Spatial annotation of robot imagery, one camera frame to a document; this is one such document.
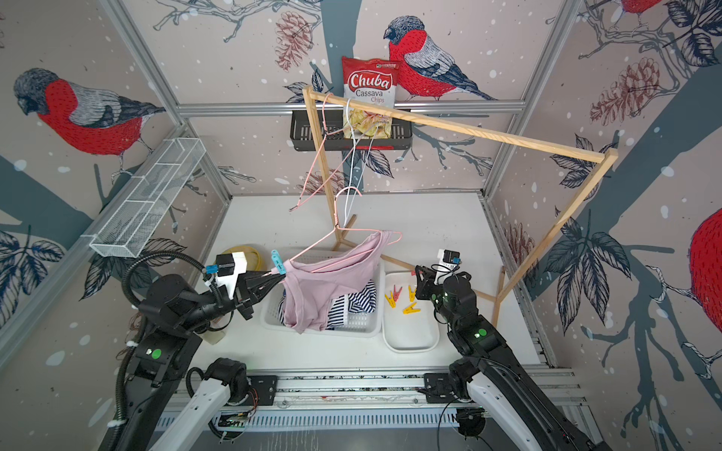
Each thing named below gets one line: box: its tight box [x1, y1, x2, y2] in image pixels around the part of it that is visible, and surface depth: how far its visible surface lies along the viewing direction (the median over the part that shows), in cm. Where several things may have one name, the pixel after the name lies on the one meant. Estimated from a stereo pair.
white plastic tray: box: [382, 271, 440, 354], surface depth 90 cm
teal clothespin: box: [270, 248, 287, 276], surface depth 56 cm
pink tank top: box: [281, 230, 393, 335], surface depth 70 cm
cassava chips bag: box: [341, 56, 402, 140], surface depth 86 cm
